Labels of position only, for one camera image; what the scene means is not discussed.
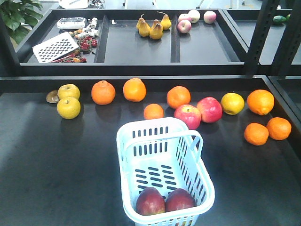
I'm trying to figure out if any light blue plastic basket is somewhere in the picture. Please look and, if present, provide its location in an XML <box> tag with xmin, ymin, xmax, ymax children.
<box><xmin>116</xmin><ymin>117</ymin><xmax>215</xmax><ymax>226</ymax></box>

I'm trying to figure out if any red yellow apple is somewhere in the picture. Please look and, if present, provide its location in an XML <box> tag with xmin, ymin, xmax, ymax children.
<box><xmin>135</xmin><ymin>187</ymin><xmax>166</xmax><ymax>216</ymax></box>
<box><xmin>165</xmin><ymin>188</ymin><xmax>196</xmax><ymax>212</ymax></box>

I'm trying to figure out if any red yellow apple front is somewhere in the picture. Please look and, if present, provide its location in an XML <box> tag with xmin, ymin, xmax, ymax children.
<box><xmin>165</xmin><ymin>188</ymin><xmax>196</xmax><ymax>212</ymax></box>

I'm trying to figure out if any small orange near apples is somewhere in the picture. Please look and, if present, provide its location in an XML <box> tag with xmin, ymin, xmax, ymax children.
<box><xmin>143</xmin><ymin>104</ymin><xmax>164</xmax><ymax>120</ymax></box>

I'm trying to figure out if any orange behind red apples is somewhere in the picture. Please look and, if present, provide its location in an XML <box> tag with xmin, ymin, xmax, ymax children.
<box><xmin>166</xmin><ymin>86</ymin><xmax>191</xmax><ymax>109</ymax></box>

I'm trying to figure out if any brown pear three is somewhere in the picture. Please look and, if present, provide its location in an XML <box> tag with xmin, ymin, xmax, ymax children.
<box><xmin>151</xmin><ymin>19</ymin><xmax>160</xmax><ymax>29</ymax></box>

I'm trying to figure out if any orange back row right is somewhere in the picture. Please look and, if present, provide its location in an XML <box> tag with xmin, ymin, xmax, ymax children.
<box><xmin>123</xmin><ymin>78</ymin><xmax>147</xmax><ymax>102</ymax></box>

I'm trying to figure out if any orange row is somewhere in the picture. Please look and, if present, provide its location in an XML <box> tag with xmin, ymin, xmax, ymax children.
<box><xmin>123</xmin><ymin>78</ymin><xmax>147</xmax><ymax>102</ymax></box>
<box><xmin>91</xmin><ymin>80</ymin><xmax>116</xmax><ymax>105</ymax></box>

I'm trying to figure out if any large red apple left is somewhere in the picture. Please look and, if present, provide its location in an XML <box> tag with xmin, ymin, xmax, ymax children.
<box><xmin>174</xmin><ymin>104</ymin><xmax>202</xmax><ymax>130</ymax></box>

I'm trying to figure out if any large red apple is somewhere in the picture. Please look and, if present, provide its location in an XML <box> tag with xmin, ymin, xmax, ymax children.
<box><xmin>197</xmin><ymin>97</ymin><xmax>222</xmax><ymax>123</ymax></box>
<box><xmin>174</xmin><ymin>104</ymin><xmax>202</xmax><ymax>130</ymax></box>

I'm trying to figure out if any orange back row left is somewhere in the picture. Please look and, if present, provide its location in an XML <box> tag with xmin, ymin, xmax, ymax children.
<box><xmin>91</xmin><ymin>80</ymin><xmax>116</xmax><ymax>105</ymax></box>

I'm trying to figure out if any large red apple right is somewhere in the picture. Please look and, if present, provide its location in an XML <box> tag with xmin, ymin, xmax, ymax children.
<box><xmin>197</xmin><ymin>97</ymin><xmax>222</xmax><ymax>123</ymax></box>

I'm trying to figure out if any brown pear two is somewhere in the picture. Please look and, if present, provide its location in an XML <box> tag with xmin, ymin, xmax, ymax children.
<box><xmin>149</xmin><ymin>23</ymin><xmax>163</xmax><ymax>40</ymax></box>

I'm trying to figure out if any yellow-green pear-apple front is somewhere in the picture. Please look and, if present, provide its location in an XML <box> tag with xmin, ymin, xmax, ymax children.
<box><xmin>57</xmin><ymin>97</ymin><xmax>81</xmax><ymax>120</ymax></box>

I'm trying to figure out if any yellow-green pear-apple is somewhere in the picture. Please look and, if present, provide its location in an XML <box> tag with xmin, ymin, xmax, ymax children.
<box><xmin>57</xmin><ymin>97</ymin><xmax>81</xmax><ymax>120</ymax></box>
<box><xmin>58</xmin><ymin>84</ymin><xmax>80</xmax><ymax>100</ymax></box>

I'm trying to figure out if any yellow round citrus fruit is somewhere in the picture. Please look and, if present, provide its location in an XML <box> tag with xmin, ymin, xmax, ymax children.
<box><xmin>221</xmin><ymin>93</ymin><xmax>245</xmax><ymax>115</ymax></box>

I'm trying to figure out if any brown pear one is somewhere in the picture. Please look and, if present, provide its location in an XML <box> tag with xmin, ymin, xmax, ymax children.
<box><xmin>136</xmin><ymin>14</ymin><xmax>151</xmax><ymax>37</ymax></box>

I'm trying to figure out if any yellow-green pear-apple back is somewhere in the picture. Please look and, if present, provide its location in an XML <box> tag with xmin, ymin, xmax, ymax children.
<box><xmin>58</xmin><ymin>84</ymin><xmax>80</xmax><ymax>100</ymax></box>

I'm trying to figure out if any brown pear four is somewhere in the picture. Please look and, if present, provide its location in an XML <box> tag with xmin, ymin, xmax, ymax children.
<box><xmin>158</xmin><ymin>11</ymin><xmax>172</xmax><ymax>31</ymax></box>

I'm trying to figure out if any pink apple upper tray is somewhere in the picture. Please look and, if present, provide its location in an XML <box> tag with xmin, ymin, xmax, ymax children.
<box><xmin>177</xmin><ymin>20</ymin><xmax>191</xmax><ymax>34</ymax></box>

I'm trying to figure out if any brown mushroom slice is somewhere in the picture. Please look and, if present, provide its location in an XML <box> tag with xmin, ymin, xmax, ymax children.
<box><xmin>46</xmin><ymin>90</ymin><xmax>60</xmax><ymax>104</ymax></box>

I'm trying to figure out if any wooden black produce stand left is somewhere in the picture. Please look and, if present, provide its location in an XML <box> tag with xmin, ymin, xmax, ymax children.
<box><xmin>0</xmin><ymin>75</ymin><xmax>301</xmax><ymax>226</ymax></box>

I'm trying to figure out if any small orange left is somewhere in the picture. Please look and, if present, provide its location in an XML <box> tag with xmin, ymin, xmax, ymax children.
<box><xmin>244</xmin><ymin>122</ymin><xmax>269</xmax><ymax>146</ymax></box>

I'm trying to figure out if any pale pink apple upper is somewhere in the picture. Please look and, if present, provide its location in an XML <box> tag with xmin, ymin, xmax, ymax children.
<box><xmin>188</xmin><ymin>9</ymin><xmax>200</xmax><ymax>24</ymax></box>

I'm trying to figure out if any large orange with nub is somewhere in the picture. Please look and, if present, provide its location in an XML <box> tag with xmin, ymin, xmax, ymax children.
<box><xmin>247</xmin><ymin>89</ymin><xmax>275</xmax><ymax>115</ymax></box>

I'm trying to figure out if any black upper display tray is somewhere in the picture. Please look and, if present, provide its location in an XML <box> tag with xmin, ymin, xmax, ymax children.
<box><xmin>16</xmin><ymin>9</ymin><xmax>259</xmax><ymax>77</ymax></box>

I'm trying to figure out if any white perforated grater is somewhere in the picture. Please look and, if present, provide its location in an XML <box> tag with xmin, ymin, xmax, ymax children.
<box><xmin>32</xmin><ymin>32</ymin><xmax>79</xmax><ymax>63</ymax></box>

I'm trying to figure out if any small orange right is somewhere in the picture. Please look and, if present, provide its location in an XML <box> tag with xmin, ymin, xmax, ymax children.
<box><xmin>266</xmin><ymin>117</ymin><xmax>292</xmax><ymax>140</ymax></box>

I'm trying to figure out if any green avocado one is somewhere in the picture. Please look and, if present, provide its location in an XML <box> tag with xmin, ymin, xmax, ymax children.
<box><xmin>272</xmin><ymin>15</ymin><xmax>286</xmax><ymax>25</ymax></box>

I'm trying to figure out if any potted green plant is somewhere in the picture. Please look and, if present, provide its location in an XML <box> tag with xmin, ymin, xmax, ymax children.
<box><xmin>0</xmin><ymin>0</ymin><xmax>43</xmax><ymax>44</ymax></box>

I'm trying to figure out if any pink apple behind post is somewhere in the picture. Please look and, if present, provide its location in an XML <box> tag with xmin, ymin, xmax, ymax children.
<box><xmin>204</xmin><ymin>11</ymin><xmax>217</xmax><ymax>24</ymax></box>

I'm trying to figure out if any black shelf upright post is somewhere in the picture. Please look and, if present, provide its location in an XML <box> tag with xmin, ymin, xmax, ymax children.
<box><xmin>269</xmin><ymin>0</ymin><xmax>301</xmax><ymax>76</ymax></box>
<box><xmin>244</xmin><ymin>0</ymin><xmax>279</xmax><ymax>76</ymax></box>

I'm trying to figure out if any black shelf upright post right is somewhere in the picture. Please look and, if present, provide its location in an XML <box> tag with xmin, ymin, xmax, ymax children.
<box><xmin>269</xmin><ymin>0</ymin><xmax>301</xmax><ymax>76</ymax></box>

